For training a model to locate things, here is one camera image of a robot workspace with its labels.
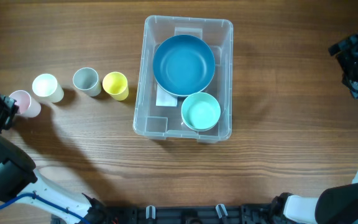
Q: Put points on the white label in container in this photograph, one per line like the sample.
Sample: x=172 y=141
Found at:
x=165 y=99

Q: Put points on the mint green bowl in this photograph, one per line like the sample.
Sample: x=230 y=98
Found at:
x=200 y=125
x=200 y=107

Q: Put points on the yellow cup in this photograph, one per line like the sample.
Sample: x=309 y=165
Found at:
x=116 y=85

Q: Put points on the blue plate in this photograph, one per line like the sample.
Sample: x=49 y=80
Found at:
x=183 y=65

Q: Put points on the clear plastic storage container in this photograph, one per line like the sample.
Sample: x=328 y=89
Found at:
x=161 y=122

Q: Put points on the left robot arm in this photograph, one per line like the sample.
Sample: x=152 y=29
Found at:
x=21 y=182

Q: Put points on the pink cup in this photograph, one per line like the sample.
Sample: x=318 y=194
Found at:
x=28 y=106

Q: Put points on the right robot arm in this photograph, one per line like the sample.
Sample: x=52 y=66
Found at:
x=338 y=204

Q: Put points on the pale green cup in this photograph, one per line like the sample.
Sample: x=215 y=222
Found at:
x=47 y=87

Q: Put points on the grey cup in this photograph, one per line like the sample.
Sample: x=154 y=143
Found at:
x=87 y=80

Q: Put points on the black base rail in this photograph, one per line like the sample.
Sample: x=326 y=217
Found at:
x=243 y=214

